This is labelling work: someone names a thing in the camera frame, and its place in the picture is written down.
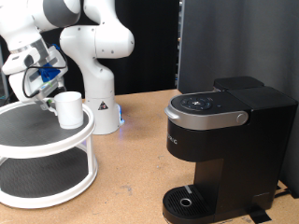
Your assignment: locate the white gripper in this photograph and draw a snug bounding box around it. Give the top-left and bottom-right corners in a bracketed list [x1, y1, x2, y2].
[2, 48, 69, 112]

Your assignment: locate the white mug green handle mark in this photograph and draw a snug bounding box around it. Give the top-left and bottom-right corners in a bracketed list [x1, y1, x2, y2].
[46, 91, 84, 130]

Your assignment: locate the black Keurig coffee machine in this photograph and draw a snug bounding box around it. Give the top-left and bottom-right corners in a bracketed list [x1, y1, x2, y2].
[162, 75, 298, 224]

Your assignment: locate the white two-tier turntable shelf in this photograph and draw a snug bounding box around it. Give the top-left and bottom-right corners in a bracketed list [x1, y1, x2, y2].
[0, 97, 98, 209]

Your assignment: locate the black tape strip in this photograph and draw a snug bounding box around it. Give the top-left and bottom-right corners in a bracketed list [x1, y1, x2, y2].
[274, 186, 299, 200]
[247, 206, 273, 224]

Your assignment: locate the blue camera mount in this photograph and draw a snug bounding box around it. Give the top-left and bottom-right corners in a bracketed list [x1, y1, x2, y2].
[37, 63, 62, 83]

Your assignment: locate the black camera cable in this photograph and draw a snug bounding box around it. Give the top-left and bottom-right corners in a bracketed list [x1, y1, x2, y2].
[21, 46, 69, 99]

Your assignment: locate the thin black hanging cable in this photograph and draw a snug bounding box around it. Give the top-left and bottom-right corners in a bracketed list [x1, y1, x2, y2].
[0, 88, 17, 105]

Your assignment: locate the grey metal post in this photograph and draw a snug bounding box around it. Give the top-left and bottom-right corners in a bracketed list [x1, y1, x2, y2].
[0, 43, 9, 101]

